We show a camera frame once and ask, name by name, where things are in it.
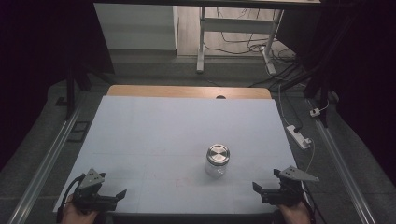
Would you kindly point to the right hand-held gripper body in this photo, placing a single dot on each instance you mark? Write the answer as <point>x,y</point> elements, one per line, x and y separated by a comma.
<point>286,194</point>

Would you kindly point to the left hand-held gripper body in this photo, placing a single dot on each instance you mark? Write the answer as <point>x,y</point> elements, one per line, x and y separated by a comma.
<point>90,199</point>

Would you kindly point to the clear glass jar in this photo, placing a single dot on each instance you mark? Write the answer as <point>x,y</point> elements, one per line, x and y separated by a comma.
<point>214,171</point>

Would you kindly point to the round silver metal lid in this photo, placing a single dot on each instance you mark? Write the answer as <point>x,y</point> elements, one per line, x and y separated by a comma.
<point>218,154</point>

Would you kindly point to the person's right hand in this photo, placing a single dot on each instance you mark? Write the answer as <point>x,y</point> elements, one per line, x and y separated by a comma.
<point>294,214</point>

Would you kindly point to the person's left hand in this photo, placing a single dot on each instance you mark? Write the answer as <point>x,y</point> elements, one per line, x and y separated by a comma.
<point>74,216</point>

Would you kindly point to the white power strip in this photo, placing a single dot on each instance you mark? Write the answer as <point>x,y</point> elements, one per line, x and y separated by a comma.
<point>298,137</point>

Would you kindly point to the white table mat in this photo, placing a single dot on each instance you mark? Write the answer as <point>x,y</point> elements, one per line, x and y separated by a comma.
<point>155,130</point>

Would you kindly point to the small white adapter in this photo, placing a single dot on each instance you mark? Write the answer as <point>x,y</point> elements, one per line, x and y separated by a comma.
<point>315,112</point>

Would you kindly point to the black metal stand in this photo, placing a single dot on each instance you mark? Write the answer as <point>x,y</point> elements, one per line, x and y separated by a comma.
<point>71,93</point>
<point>323,93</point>

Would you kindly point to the wooden table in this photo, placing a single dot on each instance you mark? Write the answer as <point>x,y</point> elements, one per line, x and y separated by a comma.
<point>174,91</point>

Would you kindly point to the dark curtain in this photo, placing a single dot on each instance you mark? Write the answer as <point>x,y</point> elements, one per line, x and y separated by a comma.
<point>37,46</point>
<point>364,62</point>

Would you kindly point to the white cabinet panel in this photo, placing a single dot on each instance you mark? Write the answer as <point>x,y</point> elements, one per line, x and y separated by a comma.
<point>137,28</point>

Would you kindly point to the black floor bracket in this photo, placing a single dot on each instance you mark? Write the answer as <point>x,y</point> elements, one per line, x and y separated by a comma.
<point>77,132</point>

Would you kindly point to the aluminium floor rail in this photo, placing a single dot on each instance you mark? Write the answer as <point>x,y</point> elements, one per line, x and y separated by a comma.
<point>342,161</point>
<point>46,161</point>

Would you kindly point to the white desk frame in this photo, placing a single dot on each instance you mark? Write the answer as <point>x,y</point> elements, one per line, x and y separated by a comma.
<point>236,25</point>

